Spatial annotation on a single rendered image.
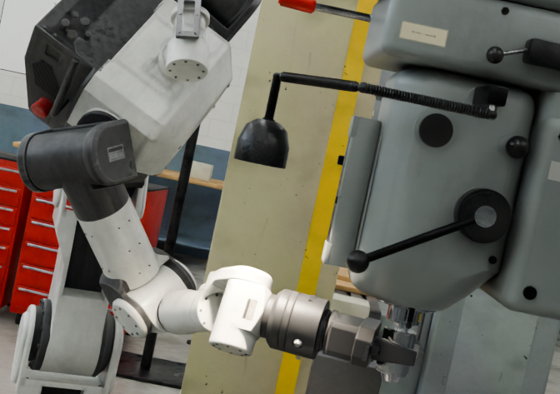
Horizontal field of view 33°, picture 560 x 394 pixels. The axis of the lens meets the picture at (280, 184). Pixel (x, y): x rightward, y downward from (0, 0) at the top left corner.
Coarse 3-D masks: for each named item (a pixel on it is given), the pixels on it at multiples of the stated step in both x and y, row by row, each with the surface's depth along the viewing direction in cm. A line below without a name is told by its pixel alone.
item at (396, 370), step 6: (384, 336) 134; (396, 342) 133; (402, 342) 133; (408, 342) 133; (414, 342) 134; (378, 366) 135; (384, 366) 134; (390, 366) 133; (396, 366) 133; (402, 366) 133; (408, 366) 134; (384, 372) 134; (390, 372) 133; (396, 372) 133; (402, 372) 134
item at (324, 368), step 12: (312, 360) 179; (324, 360) 164; (336, 360) 163; (372, 360) 167; (312, 372) 164; (324, 372) 164; (336, 372) 163; (348, 372) 163; (360, 372) 163; (372, 372) 163; (312, 384) 164; (324, 384) 164; (336, 384) 164; (348, 384) 163; (360, 384) 163; (372, 384) 163
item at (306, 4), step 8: (280, 0) 142; (288, 0) 141; (296, 0) 141; (304, 0) 141; (312, 0) 141; (296, 8) 142; (304, 8) 141; (312, 8) 142; (320, 8) 142; (328, 8) 142; (336, 8) 142; (344, 16) 142; (352, 16) 142; (360, 16) 142; (368, 16) 142
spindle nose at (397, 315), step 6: (390, 306) 134; (390, 312) 134; (396, 312) 133; (402, 312) 133; (414, 312) 133; (420, 312) 134; (390, 318) 134; (396, 318) 133; (402, 318) 133; (414, 318) 133; (414, 324) 133
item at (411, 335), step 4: (384, 328) 135; (388, 328) 134; (392, 328) 134; (384, 332) 135; (388, 332) 134; (392, 332) 133; (396, 332) 133; (400, 332) 133; (404, 332) 133; (408, 332) 134; (412, 332) 134; (392, 336) 133; (396, 336) 133; (400, 336) 133; (404, 336) 133; (408, 336) 133; (412, 336) 134; (416, 336) 134; (408, 340) 133; (412, 340) 134
